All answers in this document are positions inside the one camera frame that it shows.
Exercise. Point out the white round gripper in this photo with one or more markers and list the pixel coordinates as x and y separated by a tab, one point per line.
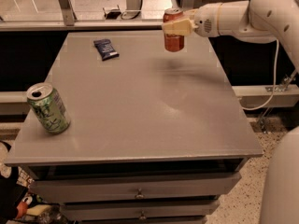
206	20

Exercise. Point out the red coke can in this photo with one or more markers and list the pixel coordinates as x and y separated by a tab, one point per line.
173	43

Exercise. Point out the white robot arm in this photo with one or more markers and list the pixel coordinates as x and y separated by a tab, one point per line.
258	21

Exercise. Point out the blue rxbar blueberry wrapper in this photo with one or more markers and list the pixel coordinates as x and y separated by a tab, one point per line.
105	49

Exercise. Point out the green soda can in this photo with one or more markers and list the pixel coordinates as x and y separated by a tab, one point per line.
48	106

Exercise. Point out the metal window railing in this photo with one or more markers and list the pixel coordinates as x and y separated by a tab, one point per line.
79	15

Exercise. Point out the grey top drawer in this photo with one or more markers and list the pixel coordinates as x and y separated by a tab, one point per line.
135	187

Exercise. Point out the grey drawer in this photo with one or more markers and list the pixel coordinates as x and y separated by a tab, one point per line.
135	187
140	210

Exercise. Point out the grey middle drawer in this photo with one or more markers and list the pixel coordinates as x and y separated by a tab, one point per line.
140	210

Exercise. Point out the clutter bag on floor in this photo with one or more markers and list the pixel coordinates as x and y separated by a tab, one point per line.
13	202

